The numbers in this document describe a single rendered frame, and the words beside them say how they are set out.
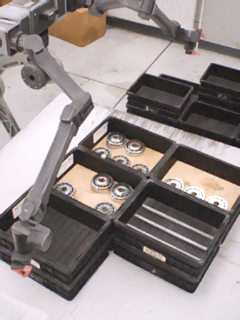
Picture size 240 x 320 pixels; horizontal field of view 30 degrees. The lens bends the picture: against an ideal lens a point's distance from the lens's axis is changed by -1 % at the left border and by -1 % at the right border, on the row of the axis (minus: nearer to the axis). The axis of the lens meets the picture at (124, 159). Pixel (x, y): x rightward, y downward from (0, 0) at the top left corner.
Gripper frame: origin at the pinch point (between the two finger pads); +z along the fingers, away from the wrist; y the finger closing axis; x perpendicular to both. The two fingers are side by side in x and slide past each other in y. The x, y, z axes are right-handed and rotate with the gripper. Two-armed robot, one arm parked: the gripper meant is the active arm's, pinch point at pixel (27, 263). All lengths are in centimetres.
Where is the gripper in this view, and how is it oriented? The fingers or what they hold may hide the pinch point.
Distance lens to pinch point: 164.4
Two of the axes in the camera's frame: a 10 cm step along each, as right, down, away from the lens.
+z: -0.4, 7.6, 6.5
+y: 0.7, -6.5, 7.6
